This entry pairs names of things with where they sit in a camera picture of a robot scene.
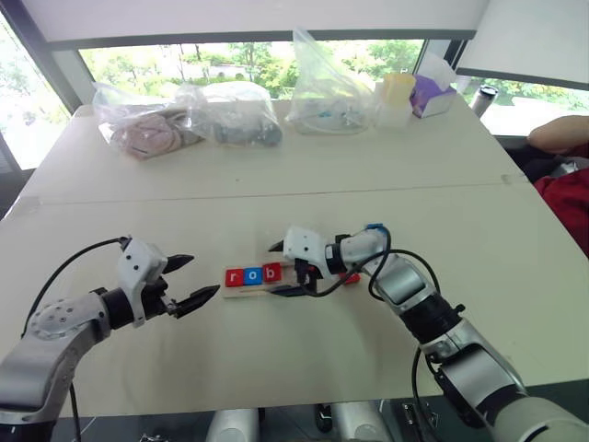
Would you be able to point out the person's bare forearm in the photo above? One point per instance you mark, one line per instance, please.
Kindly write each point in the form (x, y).
(561, 133)

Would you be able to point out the yellow and white cup stack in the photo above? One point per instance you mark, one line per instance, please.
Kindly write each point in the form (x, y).
(396, 96)

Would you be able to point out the red garment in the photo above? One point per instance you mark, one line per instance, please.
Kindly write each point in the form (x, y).
(568, 202)

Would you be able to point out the red letter block b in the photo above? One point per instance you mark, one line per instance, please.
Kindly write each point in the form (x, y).
(271, 272)

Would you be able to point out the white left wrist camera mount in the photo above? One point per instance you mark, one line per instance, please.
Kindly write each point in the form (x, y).
(138, 262)

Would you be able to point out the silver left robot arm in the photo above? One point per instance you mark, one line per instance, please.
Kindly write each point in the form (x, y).
(50, 350)

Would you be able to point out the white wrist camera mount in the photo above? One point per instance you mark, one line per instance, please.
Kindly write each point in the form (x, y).
(303, 244)
(138, 262)

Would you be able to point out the black thermos cup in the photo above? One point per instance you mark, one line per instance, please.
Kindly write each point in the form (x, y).
(485, 103)

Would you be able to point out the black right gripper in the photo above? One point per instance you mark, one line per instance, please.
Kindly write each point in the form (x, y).
(307, 276)

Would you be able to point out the silver rounded robot part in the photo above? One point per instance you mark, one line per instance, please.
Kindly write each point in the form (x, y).
(356, 423)
(234, 426)

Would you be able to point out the purple tissue box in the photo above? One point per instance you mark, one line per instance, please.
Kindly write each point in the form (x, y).
(432, 96)

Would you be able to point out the black rounded robot part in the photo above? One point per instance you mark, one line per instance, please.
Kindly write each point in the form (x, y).
(323, 419)

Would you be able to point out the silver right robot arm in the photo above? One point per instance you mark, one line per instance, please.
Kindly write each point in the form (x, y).
(405, 281)

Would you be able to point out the plastic bag with pink items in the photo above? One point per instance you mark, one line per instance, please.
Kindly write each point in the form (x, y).
(142, 129)

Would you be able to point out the blue letter block o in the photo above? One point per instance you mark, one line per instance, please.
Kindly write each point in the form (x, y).
(252, 275)

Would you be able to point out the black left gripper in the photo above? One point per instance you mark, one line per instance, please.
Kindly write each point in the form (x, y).
(155, 297)

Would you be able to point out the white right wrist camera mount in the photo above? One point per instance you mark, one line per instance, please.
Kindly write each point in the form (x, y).
(303, 244)

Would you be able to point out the red letter block r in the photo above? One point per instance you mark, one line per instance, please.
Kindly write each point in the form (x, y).
(234, 277)

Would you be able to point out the tall clear plastic bag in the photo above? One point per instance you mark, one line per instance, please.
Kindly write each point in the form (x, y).
(326, 92)

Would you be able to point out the plastic bag with grey items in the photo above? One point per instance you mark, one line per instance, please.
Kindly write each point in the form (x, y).
(239, 115)

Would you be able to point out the wooden letter tray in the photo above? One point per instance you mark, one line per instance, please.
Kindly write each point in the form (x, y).
(248, 293)

